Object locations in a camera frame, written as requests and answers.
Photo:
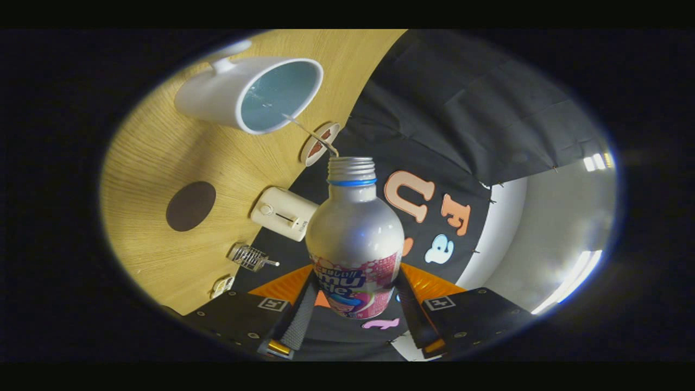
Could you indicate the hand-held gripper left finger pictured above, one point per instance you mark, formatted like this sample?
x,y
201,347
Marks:
x,y
300,320

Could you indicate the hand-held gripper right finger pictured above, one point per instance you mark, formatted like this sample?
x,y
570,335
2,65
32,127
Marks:
x,y
414,320

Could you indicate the silver juice bottle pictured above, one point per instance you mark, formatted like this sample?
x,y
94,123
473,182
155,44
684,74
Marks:
x,y
354,233

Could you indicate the dark brown round coaster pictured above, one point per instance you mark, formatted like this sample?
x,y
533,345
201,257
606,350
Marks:
x,y
190,206

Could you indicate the white cup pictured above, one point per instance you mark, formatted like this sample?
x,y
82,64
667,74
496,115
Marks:
x,y
217,95

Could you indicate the white divided dish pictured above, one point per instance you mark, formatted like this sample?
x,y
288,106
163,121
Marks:
x,y
222,285

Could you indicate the white toaster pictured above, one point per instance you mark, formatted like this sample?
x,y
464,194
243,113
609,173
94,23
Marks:
x,y
282,209

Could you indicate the ceiling light strip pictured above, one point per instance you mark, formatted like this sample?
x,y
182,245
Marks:
x,y
567,282
597,161

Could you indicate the white round plate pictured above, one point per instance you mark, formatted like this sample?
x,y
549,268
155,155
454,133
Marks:
x,y
310,157

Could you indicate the red food piece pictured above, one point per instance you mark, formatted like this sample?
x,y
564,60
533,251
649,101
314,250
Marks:
x,y
315,149
326,133

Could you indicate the wooden table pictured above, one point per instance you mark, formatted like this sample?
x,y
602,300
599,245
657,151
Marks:
x,y
152,152

